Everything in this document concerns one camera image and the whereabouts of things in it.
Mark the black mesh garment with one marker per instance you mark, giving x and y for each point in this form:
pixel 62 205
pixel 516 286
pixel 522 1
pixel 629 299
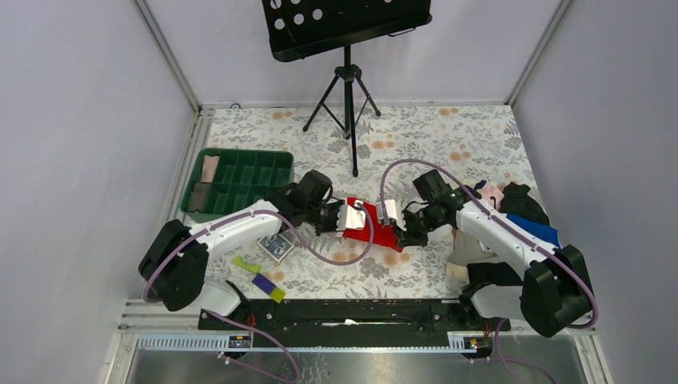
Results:
pixel 517 201

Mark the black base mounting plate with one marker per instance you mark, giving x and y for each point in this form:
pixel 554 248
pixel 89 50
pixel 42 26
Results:
pixel 364 323

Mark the pink rolled cloth in tray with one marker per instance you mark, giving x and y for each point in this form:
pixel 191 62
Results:
pixel 209 168

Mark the red underwear white trim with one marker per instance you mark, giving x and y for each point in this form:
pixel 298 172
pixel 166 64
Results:
pixel 382 235

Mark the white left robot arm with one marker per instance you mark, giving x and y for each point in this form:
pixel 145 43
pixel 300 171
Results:
pixel 174 267

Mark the purple and green block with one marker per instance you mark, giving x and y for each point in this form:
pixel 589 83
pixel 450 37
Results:
pixel 268 287

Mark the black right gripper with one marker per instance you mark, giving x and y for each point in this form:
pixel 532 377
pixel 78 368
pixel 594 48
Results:
pixel 409 238

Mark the green plastic divided tray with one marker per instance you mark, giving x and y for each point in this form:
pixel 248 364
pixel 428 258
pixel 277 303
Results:
pixel 242 177

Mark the grey rolled cloth in tray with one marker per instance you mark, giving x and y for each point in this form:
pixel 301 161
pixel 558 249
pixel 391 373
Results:
pixel 198 197

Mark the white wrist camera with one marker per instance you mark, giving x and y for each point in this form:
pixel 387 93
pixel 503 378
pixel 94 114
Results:
pixel 390 213
pixel 351 216

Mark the blue playing card box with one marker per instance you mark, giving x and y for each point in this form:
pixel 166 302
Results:
pixel 278 247

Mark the beige grey garment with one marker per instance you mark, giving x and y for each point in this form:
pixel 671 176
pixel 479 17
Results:
pixel 466 250

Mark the floral patterned table mat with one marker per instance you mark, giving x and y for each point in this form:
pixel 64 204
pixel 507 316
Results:
pixel 473 143

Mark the pink garment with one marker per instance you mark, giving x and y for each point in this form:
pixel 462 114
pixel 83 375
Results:
pixel 493 195

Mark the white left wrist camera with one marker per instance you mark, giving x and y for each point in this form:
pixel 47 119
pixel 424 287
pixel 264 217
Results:
pixel 351 216

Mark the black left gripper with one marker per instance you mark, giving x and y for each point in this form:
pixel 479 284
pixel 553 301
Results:
pixel 333 226

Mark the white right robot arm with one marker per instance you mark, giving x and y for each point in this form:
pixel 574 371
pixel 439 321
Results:
pixel 551 288

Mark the black music stand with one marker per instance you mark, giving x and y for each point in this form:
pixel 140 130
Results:
pixel 301 29

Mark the lime green plastic piece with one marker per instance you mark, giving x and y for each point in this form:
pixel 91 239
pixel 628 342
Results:
pixel 252 268

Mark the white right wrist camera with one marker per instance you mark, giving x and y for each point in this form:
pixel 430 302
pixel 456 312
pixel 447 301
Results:
pixel 390 213

